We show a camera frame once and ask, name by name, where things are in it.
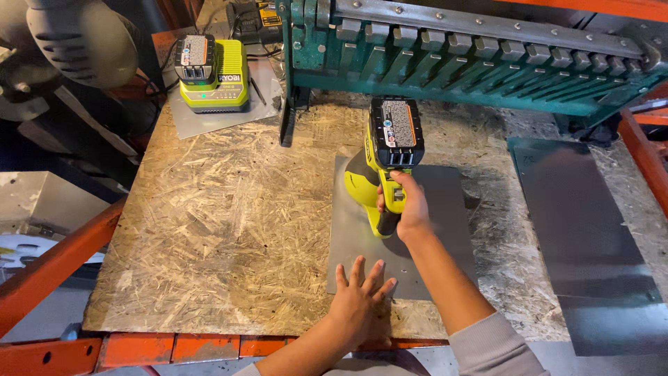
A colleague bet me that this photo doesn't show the person's left hand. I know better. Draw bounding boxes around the person's left hand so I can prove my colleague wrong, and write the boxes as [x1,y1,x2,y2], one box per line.
[328,256,398,348]

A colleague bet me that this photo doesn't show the person's right hand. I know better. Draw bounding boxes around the person's right hand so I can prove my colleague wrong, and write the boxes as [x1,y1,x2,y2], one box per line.
[376,170,434,244]

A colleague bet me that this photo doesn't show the yellow-green cordless drill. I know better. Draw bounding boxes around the yellow-green cordless drill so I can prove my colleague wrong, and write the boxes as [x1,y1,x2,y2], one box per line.
[344,96,426,239]

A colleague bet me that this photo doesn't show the small grey sheet metal square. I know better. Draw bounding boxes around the small grey sheet metal square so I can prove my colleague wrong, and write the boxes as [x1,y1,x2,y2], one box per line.
[326,156,479,303]

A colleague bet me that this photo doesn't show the green metal finger brake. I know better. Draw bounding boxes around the green metal finger brake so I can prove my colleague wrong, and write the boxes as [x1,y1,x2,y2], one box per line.
[277,0,668,148]

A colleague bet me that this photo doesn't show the dark pencil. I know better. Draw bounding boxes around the dark pencil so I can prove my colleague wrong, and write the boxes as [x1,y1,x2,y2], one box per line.
[250,77,267,107]

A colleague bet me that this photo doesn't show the person's grey sleeve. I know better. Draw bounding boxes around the person's grey sleeve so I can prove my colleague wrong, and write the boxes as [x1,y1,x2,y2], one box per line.
[448,312,551,376]

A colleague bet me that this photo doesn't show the grey sheet metal plate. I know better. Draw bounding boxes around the grey sheet metal plate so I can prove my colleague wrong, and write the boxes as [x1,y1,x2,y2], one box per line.
[165,56,286,141]

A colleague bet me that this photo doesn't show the yellow-green battery charger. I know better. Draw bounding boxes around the yellow-green battery charger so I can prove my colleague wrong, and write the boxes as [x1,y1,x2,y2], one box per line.
[178,39,252,114]

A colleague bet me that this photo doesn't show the long grey sheet metal panel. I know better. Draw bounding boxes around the long grey sheet metal panel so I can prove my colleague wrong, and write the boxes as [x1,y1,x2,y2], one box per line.
[506,136,668,358]

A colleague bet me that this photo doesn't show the black and yellow charger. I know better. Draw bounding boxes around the black and yellow charger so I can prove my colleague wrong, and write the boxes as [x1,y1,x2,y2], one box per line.
[226,0,284,46]

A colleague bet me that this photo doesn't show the black battery pack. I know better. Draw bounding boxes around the black battery pack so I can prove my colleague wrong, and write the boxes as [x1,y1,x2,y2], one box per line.
[174,33,218,85]

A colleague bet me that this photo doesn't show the orange steel rack beam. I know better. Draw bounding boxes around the orange steel rack beam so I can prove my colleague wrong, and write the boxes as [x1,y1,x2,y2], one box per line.
[617,83,668,217]

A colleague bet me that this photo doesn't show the folded galvanised metal box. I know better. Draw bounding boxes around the folded galvanised metal box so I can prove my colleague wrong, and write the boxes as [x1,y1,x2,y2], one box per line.
[0,171,111,237]

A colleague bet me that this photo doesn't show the grey electric motor machine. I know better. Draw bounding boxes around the grey electric motor machine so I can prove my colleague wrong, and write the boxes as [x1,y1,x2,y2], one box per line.
[0,0,140,122]

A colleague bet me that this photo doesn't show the pile of white parts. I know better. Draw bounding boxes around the pile of white parts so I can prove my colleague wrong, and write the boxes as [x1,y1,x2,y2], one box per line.
[0,232,106,271]

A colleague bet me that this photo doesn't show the black power cable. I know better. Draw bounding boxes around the black power cable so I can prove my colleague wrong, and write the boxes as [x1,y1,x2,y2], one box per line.
[156,41,181,97]

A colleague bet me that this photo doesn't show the orange steel rack frame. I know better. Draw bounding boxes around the orange steel rack frame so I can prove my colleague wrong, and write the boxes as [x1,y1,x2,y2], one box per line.
[0,197,451,376]

